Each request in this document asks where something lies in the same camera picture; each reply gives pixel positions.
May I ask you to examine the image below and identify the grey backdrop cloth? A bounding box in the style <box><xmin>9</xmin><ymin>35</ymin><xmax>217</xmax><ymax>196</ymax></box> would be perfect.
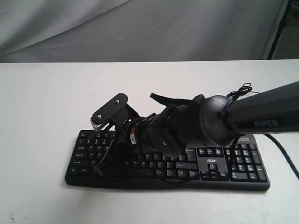
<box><xmin>0</xmin><ymin>0</ymin><xmax>288</xmax><ymax>63</ymax></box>

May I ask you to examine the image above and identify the black USB cable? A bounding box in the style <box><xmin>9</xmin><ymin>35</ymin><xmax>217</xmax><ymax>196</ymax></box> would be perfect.
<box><xmin>227</xmin><ymin>83</ymin><xmax>260</xmax><ymax>100</ymax></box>

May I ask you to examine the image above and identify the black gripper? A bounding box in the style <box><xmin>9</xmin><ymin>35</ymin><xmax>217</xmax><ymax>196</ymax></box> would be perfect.
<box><xmin>93</xmin><ymin>116</ymin><xmax>159</xmax><ymax>175</ymax></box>

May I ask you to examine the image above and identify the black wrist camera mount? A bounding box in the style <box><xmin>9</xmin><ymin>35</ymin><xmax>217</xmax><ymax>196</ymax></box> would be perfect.
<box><xmin>90</xmin><ymin>93</ymin><xmax>140</xmax><ymax>131</ymax></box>

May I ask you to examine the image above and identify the black metal stand pole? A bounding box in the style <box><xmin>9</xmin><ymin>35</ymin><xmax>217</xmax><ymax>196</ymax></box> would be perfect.
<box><xmin>267</xmin><ymin>0</ymin><xmax>293</xmax><ymax>60</ymax></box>

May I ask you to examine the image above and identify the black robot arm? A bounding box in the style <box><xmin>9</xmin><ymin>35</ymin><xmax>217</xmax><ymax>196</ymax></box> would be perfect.
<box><xmin>91</xmin><ymin>82</ymin><xmax>299</xmax><ymax>175</ymax></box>

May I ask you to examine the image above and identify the black acer keyboard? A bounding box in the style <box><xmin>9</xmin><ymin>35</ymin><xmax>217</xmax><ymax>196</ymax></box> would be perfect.
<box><xmin>65</xmin><ymin>130</ymin><xmax>270</xmax><ymax>191</ymax></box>

